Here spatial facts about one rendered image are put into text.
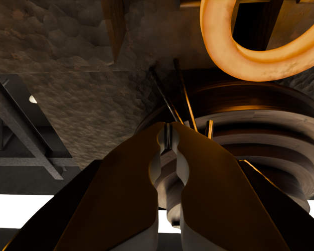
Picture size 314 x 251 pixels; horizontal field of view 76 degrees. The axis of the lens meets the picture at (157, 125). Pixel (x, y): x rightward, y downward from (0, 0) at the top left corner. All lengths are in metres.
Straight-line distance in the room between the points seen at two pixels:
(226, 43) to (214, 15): 0.04
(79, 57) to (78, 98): 0.28
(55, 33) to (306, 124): 0.38
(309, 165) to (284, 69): 0.20
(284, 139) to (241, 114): 0.09
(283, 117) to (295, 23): 0.14
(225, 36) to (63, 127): 0.51
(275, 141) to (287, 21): 0.18
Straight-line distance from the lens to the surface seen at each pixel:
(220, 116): 0.33
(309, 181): 0.50
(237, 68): 0.30
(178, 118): 0.31
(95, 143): 0.68
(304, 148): 0.43
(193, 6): 0.33
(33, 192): 9.12
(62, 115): 0.61
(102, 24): 0.25
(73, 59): 0.28
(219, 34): 0.27
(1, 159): 6.98
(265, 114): 0.35
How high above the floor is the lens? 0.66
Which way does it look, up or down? 47 degrees up
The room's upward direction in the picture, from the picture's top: 175 degrees clockwise
